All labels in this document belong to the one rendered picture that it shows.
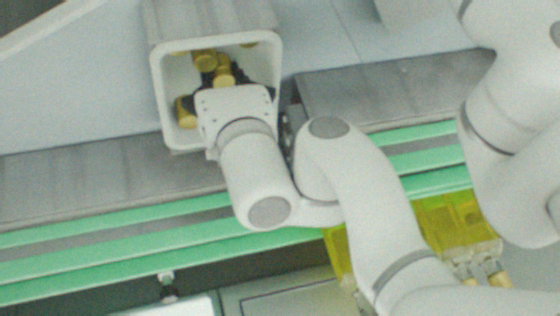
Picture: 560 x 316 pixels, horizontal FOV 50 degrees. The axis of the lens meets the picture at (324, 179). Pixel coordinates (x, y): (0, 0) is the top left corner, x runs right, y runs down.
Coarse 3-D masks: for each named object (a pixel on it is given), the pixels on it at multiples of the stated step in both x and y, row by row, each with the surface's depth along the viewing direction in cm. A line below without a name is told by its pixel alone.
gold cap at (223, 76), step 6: (216, 54) 87; (222, 54) 87; (222, 60) 86; (228, 60) 87; (222, 66) 85; (228, 66) 86; (216, 72) 85; (222, 72) 85; (228, 72) 85; (216, 78) 85; (222, 78) 85; (228, 78) 85; (234, 78) 86; (216, 84) 86; (222, 84) 86; (228, 84) 87
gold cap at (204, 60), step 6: (204, 48) 81; (210, 48) 82; (192, 54) 82; (198, 54) 81; (204, 54) 81; (210, 54) 81; (192, 60) 82; (198, 60) 81; (204, 60) 81; (210, 60) 82; (216, 60) 82; (198, 66) 82; (204, 66) 82; (210, 66) 82; (216, 66) 83; (204, 72) 83
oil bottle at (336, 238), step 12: (324, 228) 100; (336, 228) 98; (324, 240) 102; (336, 240) 97; (348, 240) 97; (336, 252) 96; (348, 252) 96; (336, 264) 97; (348, 264) 95; (336, 276) 98; (348, 276) 94; (348, 288) 94
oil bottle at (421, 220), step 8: (416, 200) 102; (416, 208) 101; (416, 216) 101; (424, 216) 101; (424, 224) 100; (424, 232) 99; (424, 240) 98; (432, 240) 98; (432, 248) 98; (440, 256) 97
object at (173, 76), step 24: (168, 48) 74; (192, 48) 75; (216, 48) 86; (240, 48) 87; (264, 48) 84; (168, 72) 87; (192, 72) 89; (264, 72) 88; (168, 96) 90; (168, 120) 85; (168, 144) 90; (192, 144) 92
